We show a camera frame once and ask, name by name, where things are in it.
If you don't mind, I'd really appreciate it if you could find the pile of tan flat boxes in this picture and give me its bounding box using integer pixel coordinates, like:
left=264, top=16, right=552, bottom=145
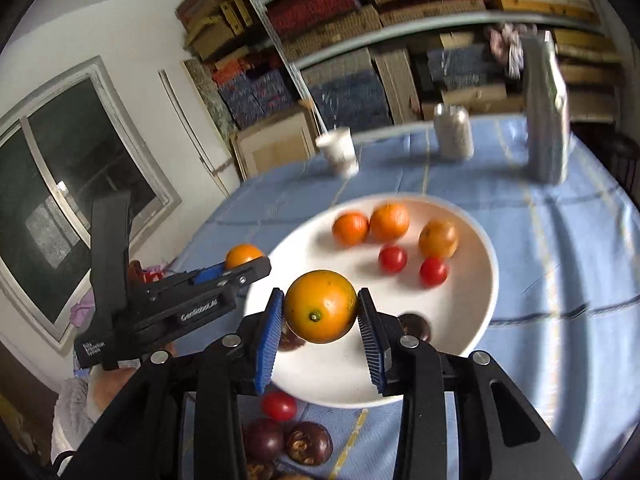
left=176, top=0, right=261, bottom=63

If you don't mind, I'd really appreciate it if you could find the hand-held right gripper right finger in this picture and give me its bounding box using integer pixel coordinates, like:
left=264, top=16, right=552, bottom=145
left=356, top=287, right=583, bottom=480

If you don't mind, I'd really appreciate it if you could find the white framed dark window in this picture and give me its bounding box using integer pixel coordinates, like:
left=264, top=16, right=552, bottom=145
left=0, top=57, right=183, bottom=356

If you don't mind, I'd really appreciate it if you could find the pile of blue floral boxes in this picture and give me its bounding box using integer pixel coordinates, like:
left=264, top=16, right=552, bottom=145
left=212, top=57, right=296, bottom=131

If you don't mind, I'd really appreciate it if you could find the white oval dish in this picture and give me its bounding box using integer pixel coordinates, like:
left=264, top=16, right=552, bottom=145
left=243, top=192, right=500, bottom=409

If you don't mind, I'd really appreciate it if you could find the silver metal bottle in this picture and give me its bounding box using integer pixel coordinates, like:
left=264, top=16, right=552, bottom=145
left=520, top=30, right=571, bottom=184

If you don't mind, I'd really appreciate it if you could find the large blemished orange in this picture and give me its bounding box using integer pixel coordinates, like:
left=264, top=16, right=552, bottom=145
left=418, top=220, right=459, bottom=260

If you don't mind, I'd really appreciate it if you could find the stack of red patterned boxes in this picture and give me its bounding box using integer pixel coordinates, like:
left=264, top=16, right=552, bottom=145
left=267, top=0, right=488, bottom=36

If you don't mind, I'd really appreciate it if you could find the pink crumpled cloth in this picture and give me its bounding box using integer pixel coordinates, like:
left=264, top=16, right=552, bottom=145
left=487, top=22, right=526, bottom=78

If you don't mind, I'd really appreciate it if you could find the purple plum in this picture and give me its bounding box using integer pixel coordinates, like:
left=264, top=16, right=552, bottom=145
left=242, top=418, right=286, bottom=468

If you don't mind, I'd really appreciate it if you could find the stack of blue patterned boxes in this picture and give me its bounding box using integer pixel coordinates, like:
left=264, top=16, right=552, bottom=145
left=302, top=47, right=496, bottom=128

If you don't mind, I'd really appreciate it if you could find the large red tomato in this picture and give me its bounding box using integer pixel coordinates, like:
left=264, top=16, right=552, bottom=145
left=419, top=257, right=449, bottom=288

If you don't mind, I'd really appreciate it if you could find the small red tomato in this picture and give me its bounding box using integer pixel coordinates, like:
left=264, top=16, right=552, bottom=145
left=261, top=391, right=299, bottom=423
left=378, top=245, right=408, bottom=274

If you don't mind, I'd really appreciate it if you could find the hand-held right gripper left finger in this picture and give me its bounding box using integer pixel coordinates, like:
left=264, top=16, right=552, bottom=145
left=60, top=287, right=286, bottom=480

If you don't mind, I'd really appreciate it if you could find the dark brown mangosteen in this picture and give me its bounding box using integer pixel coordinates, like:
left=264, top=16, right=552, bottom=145
left=285, top=421, right=334, bottom=466

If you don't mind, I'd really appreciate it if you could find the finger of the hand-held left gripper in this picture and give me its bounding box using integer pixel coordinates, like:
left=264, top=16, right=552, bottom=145
left=219, top=256, right=273, bottom=293
left=194, top=262, right=228, bottom=286

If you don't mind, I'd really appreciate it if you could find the white paper cup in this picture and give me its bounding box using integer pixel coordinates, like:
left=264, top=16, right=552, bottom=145
left=315, top=127, right=359, bottom=178

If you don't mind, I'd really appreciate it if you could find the purple cloth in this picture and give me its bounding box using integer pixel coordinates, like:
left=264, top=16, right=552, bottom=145
left=70, top=290, right=97, bottom=328

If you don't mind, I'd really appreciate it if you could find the small yellow orange fruit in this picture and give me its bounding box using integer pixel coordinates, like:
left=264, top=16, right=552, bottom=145
left=225, top=243, right=264, bottom=271

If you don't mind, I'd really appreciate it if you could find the wooden framed board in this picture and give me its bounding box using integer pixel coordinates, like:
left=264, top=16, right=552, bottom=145
left=231, top=106, right=321, bottom=181

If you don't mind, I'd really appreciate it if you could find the person's left hand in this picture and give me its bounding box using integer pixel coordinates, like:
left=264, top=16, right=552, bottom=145
left=89, top=365, right=139, bottom=422

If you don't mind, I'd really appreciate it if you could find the green marble slab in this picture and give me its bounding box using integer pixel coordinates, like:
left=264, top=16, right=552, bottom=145
left=184, top=57, right=238, bottom=136

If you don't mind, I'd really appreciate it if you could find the white metal shelf rack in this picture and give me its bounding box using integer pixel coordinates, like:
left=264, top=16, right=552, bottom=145
left=227, top=0, right=621, bottom=126

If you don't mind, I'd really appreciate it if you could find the black round stool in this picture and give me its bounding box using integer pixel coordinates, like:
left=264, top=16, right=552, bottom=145
left=600, top=135, right=640, bottom=186

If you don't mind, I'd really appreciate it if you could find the white drink can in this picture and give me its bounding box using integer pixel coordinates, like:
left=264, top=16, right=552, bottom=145
left=433, top=102, right=475, bottom=161

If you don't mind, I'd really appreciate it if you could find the tangerine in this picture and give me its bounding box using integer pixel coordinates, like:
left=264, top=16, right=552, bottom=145
left=332, top=212, right=371, bottom=246
left=370, top=202, right=411, bottom=242

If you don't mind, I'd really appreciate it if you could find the smooth orange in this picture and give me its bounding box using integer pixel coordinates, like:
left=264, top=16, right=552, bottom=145
left=284, top=270, right=358, bottom=345

